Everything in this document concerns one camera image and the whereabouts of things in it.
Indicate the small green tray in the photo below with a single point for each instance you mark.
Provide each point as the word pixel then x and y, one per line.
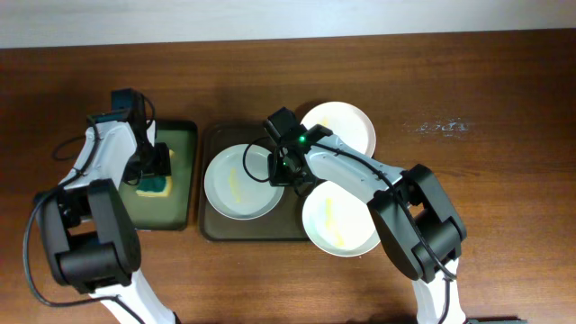
pixel 162 202

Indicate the green and yellow sponge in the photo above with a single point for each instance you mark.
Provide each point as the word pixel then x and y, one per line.
pixel 157 180

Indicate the white plate yellow stain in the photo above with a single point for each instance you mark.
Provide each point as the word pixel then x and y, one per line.
pixel 337 222

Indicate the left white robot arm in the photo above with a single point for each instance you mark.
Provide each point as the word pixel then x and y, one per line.
pixel 88 237

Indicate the pink rimmed white plate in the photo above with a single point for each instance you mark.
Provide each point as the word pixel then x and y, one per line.
pixel 347 121

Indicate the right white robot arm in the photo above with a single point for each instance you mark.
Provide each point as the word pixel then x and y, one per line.
pixel 417 224

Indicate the light grey plate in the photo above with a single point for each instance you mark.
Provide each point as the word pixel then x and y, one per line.
pixel 232 192

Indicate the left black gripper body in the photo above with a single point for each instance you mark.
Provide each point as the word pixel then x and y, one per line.
pixel 151 160

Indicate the large dark brown tray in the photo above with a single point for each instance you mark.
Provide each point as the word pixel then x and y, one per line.
pixel 282 223

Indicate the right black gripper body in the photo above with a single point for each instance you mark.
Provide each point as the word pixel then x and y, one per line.
pixel 283 173

